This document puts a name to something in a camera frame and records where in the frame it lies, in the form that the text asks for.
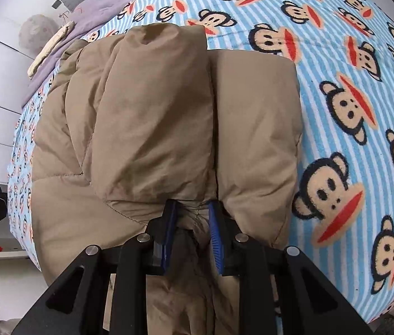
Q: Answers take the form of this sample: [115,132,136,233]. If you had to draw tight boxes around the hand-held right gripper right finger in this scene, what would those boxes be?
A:
[207,200,373,335]

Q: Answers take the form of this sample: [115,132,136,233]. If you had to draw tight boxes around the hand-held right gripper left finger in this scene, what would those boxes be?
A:
[11,199,179,335]

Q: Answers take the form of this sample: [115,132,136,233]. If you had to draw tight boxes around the tan padded jacket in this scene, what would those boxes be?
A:
[31,23,303,335]

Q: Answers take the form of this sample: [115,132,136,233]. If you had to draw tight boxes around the beige quilted cloth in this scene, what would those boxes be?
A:
[27,21,76,79]

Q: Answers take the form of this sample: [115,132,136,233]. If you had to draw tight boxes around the blue striped monkey-print blanket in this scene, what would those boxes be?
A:
[6,0,394,326]

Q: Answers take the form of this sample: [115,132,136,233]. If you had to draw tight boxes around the white round plush toy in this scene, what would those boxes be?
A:
[18,14,60,57]

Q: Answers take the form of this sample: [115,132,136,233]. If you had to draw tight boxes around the purple quilt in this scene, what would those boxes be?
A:
[20,0,157,109]

